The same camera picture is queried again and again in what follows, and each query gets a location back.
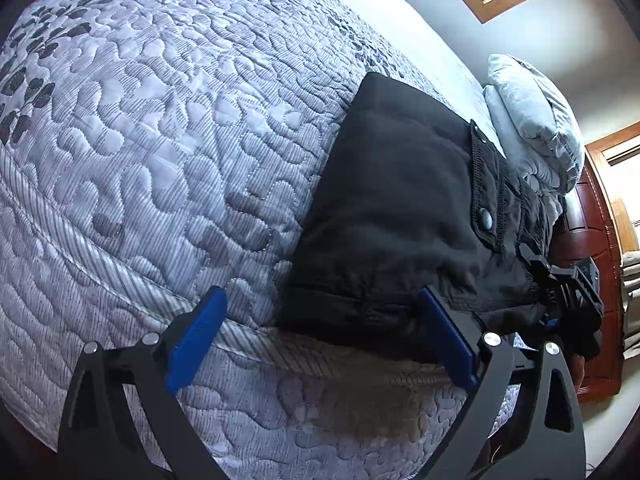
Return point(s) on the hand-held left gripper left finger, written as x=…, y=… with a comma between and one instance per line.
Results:
x=197, y=340

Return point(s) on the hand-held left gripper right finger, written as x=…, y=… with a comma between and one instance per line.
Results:
x=450, y=340

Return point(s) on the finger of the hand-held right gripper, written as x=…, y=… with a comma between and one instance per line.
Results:
x=551, y=321
x=537, y=266

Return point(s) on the black padded pants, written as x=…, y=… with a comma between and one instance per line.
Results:
x=400, y=200

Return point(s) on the brown wooden headboard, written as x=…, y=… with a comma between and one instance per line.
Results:
x=590, y=210

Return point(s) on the light grey pillow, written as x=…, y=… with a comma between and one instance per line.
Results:
x=540, y=105

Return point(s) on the grey quilted bedspread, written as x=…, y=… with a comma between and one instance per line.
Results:
x=150, y=160

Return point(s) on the bed with white sheet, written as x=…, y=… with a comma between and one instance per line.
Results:
x=425, y=35

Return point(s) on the wooden wall trim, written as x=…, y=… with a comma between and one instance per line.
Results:
x=615, y=135

